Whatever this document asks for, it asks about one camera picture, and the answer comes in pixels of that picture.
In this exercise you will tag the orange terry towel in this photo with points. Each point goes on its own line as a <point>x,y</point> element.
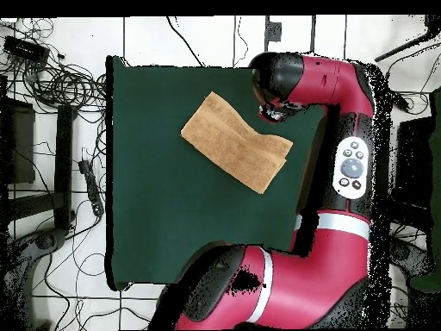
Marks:
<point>234,148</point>

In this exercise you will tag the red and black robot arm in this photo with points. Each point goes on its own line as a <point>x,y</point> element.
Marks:
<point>320,276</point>

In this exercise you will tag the dark grey square plate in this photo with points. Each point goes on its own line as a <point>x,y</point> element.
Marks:
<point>274,31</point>

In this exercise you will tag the black power adapter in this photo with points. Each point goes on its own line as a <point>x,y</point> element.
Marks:
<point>401,102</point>

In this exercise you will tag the black rod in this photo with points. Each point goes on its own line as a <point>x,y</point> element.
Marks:
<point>403,46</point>

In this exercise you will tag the black panel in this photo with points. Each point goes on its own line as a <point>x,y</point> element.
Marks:
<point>415,158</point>
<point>20,144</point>

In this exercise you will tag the dark green table cloth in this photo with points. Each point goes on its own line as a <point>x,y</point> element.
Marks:
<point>155,224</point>

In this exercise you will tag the black power strip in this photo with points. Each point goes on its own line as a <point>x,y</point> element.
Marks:
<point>92,188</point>

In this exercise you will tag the black stand leg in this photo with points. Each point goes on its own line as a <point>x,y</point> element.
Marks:
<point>63,165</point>

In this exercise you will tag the black electronics box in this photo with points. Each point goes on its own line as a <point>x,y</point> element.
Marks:
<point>26,50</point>

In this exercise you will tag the grey rectangular floor frame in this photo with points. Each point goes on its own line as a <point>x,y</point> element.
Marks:
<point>313,31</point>

